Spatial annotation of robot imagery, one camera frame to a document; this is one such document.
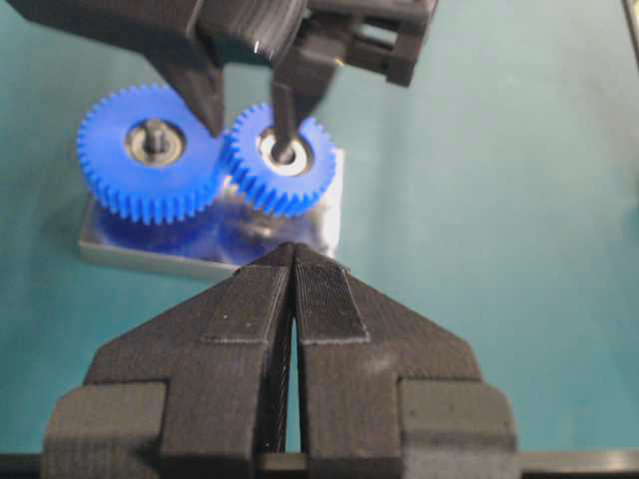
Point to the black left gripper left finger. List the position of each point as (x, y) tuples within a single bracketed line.
[(195, 392)]

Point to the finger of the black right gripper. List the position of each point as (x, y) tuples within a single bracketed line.
[(164, 32)]

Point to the large blue gear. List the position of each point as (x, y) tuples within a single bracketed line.
[(118, 172)]

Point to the threaded steel shaft with collar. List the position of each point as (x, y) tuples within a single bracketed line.
[(283, 152)]

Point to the threaded steel shaft in gear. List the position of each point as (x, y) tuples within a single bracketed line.
[(155, 142)]

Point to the small blue gear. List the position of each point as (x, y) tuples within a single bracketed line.
[(272, 186)]

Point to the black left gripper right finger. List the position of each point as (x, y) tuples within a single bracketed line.
[(387, 393)]

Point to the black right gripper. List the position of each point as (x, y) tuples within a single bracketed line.
[(383, 37)]

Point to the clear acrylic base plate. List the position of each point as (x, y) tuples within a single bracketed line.
[(227, 235)]

